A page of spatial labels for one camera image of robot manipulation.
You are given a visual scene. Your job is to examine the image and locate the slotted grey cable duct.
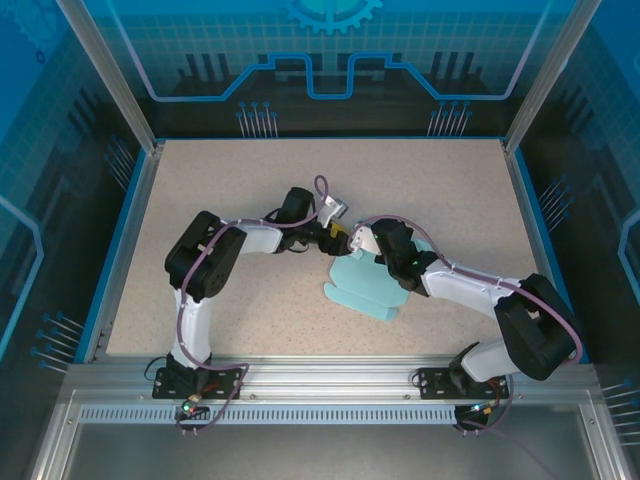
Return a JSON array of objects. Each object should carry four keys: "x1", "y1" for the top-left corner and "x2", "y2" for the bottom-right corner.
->
[{"x1": 78, "y1": 405, "x2": 460, "y2": 424}]

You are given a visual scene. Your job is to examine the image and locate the light blue paper box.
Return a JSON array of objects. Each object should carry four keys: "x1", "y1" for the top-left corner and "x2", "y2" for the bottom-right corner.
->
[{"x1": 323, "y1": 238, "x2": 437, "y2": 324}]

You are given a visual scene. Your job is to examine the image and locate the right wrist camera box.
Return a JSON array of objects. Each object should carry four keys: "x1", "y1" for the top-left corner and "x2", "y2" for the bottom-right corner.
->
[{"x1": 347, "y1": 226, "x2": 382, "y2": 254}]

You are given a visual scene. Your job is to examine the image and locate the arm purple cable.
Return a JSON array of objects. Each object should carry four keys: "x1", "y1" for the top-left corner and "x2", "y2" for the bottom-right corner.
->
[
  {"x1": 174, "y1": 174, "x2": 251, "y2": 437},
  {"x1": 351, "y1": 214, "x2": 585, "y2": 437}
]

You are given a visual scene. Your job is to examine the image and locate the aluminium cross rail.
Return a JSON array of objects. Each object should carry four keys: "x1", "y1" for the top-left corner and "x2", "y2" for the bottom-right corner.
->
[{"x1": 63, "y1": 353, "x2": 600, "y2": 402}]

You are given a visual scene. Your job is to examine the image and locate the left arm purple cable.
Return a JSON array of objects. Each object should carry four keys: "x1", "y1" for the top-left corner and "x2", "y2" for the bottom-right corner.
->
[{"x1": 174, "y1": 174, "x2": 251, "y2": 437}]

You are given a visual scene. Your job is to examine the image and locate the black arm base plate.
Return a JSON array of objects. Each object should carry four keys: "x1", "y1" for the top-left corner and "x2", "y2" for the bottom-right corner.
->
[
  {"x1": 151, "y1": 366, "x2": 245, "y2": 402},
  {"x1": 415, "y1": 366, "x2": 512, "y2": 402}
]

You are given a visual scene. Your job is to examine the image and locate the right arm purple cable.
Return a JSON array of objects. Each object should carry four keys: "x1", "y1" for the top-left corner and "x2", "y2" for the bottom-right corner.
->
[{"x1": 351, "y1": 214, "x2": 585, "y2": 437}]

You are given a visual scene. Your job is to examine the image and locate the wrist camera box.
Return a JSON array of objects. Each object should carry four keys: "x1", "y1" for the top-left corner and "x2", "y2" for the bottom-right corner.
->
[
  {"x1": 319, "y1": 193, "x2": 349, "y2": 227},
  {"x1": 347, "y1": 226, "x2": 382, "y2": 254}
]

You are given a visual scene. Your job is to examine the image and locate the aluminium side rail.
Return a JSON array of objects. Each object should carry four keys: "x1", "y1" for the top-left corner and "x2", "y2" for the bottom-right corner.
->
[
  {"x1": 81, "y1": 141, "x2": 167, "y2": 365},
  {"x1": 499, "y1": 138, "x2": 594, "y2": 366}
]

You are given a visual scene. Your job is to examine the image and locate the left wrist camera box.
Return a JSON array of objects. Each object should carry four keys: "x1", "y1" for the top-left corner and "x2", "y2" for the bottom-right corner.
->
[{"x1": 319, "y1": 193, "x2": 349, "y2": 227}]

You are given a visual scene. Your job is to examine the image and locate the aluminium frame post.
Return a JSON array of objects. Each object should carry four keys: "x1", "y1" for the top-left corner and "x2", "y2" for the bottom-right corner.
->
[
  {"x1": 53, "y1": 0, "x2": 167, "y2": 157},
  {"x1": 501, "y1": 0, "x2": 602, "y2": 155}
]

